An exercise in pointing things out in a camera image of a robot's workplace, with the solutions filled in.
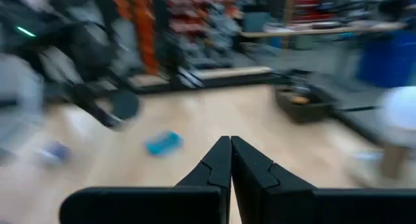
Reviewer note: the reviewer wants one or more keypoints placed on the orange upright rack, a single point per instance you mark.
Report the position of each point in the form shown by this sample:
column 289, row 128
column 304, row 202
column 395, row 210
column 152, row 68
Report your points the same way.
column 143, row 32

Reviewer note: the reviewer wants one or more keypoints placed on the brass lamp white bulb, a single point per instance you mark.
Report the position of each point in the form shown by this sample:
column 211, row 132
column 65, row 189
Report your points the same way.
column 399, row 113

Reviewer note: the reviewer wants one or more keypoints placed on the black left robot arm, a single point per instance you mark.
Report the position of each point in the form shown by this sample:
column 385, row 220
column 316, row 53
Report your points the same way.
column 81, row 45

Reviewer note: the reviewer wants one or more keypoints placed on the shelf with red bins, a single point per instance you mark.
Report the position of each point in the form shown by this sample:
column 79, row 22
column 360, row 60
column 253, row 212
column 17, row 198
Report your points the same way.
column 195, row 13

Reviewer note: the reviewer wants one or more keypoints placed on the black hourglass orange sand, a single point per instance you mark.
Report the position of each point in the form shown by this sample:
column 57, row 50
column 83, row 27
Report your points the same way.
column 299, row 100

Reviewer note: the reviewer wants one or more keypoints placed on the blue storage bin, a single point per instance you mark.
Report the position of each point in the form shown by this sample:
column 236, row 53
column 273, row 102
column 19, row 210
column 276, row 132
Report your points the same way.
column 386, row 60

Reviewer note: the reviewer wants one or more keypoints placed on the black plastic basket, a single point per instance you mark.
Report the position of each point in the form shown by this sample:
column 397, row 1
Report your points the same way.
column 302, row 112

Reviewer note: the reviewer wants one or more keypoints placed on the black hourglass white sand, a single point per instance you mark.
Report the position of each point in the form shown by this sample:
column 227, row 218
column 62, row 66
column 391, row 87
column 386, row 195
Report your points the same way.
column 125, row 104

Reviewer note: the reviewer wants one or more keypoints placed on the teal digital timer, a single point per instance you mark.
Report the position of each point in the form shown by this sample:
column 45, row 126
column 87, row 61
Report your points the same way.
column 164, row 143

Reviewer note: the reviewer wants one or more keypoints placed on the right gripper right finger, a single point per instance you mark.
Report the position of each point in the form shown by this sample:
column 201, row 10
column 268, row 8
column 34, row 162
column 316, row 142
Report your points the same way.
column 260, row 185

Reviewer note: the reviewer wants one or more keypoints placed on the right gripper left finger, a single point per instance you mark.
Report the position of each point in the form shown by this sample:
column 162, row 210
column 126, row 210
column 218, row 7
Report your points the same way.
column 211, row 172

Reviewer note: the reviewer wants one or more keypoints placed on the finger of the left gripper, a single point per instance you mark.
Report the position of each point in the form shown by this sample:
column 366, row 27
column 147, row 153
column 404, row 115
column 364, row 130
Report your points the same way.
column 91, row 104

